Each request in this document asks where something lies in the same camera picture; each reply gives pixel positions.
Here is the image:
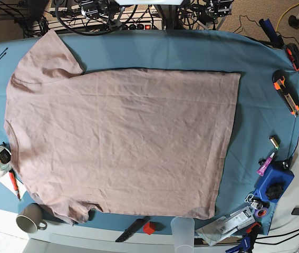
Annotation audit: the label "pink T-shirt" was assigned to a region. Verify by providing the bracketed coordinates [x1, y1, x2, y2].
[4, 31, 240, 223]

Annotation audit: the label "power strip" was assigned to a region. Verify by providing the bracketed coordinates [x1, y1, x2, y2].
[120, 23, 159, 31]

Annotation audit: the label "red cube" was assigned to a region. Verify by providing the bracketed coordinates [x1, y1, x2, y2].
[143, 222, 156, 235]

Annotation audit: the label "translucent plastic cup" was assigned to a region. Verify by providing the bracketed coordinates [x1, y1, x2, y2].
[171, 217, 195, 253]

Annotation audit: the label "purple glue tube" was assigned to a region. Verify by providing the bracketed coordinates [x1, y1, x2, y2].
[257, 152, 275, 177]

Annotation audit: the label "packaging card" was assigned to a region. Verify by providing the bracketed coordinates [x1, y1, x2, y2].
[196, 207, 255, 246]

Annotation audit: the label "blue table cloth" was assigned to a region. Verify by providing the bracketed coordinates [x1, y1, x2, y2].
[0, 28, 299, 236]

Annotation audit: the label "small battery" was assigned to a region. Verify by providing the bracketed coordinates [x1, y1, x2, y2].
[269, 135, 279, 150]

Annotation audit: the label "metal keyring clips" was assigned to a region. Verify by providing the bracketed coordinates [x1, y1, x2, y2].
[245, 193, 263, 210]

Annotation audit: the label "blue box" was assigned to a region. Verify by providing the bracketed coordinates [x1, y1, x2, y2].
[253, 159, 294, 203]

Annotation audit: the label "black knob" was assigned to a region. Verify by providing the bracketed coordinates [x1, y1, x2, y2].
[265, 184, 284, 201]

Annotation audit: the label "purple tape roll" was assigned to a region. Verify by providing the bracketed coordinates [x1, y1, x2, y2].
[255, 207, 268, 218]

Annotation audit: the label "orange black utility knife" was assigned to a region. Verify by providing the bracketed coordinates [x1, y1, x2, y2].
[272, 70, 299, 117]

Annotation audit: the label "red pen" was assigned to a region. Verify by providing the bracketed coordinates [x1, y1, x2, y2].
[8, 169, 21, 200]

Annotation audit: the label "grey ceramic mug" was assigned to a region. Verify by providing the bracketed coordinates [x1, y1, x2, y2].
[16, 203, 47, 234]

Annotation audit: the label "white paper note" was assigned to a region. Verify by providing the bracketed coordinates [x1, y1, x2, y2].
[0, 173, 26, 200]

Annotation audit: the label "orange black tool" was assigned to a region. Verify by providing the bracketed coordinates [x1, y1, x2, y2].
[285, 43, 299, 72]

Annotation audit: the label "blue handled clamp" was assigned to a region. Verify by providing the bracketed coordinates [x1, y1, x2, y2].
[258, 18, 284, 48]

